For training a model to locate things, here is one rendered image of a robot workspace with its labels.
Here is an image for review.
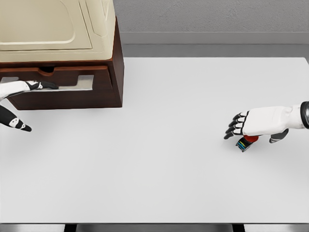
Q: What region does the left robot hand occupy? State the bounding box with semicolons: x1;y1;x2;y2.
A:
0;80;59;132

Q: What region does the red button switch black base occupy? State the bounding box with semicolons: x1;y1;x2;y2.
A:
236;135;260;153

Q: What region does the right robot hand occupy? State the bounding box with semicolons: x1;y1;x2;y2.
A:
224;106;292;144

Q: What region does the brown wooden cabinet drawer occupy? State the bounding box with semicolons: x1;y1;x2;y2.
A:
0;65;123;111

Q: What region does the brown cabinet with cream top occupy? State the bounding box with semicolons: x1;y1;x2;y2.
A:
0;0;125;108

